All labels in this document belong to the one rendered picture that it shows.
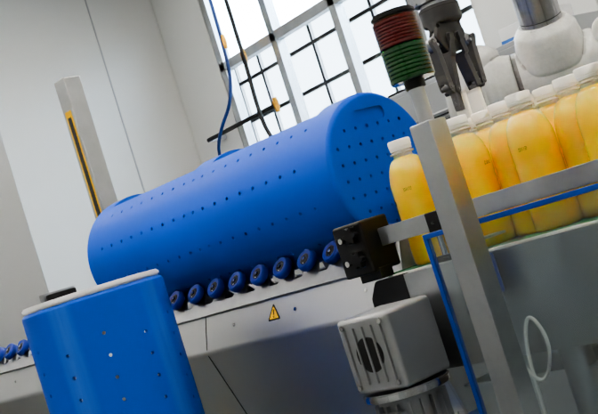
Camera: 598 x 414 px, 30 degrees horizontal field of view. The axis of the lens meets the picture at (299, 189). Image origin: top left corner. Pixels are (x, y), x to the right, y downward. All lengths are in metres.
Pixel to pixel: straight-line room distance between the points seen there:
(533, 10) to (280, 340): 1.00
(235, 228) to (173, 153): 5.61
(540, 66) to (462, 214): 1.19
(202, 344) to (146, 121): 5.45
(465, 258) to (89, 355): 0.85
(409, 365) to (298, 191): 0.50
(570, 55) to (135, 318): 1.20
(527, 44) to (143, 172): 5.26
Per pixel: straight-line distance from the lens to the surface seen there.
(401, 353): 1.70
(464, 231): 1.52
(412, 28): 1.54
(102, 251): 2.63
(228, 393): 2.44
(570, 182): 1.61
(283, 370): 2.27
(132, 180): 7.63
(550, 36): 2.67
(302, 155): 2.06
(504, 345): 1.54
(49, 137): 7.47
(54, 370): 2.16
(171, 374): 2.16
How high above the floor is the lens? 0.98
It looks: 3 degrees up
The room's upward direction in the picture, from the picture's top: 18 degrees counter-clockwise
